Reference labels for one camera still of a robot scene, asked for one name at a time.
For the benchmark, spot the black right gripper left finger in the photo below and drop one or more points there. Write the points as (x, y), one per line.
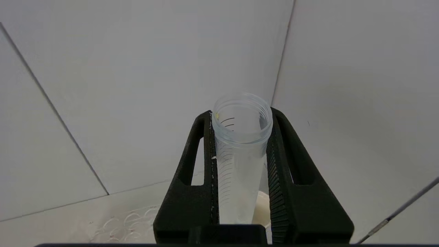
(192, 202)

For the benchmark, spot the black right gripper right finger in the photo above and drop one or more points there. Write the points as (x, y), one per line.
(301, 202)

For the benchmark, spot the white paper cup blue sleeve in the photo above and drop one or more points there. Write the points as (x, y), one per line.
(261, 209)

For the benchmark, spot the clear acrylic test tube rack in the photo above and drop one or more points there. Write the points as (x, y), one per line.
(127, 223)

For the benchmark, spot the yellow liquid test tube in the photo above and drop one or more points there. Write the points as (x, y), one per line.
(240, 164)

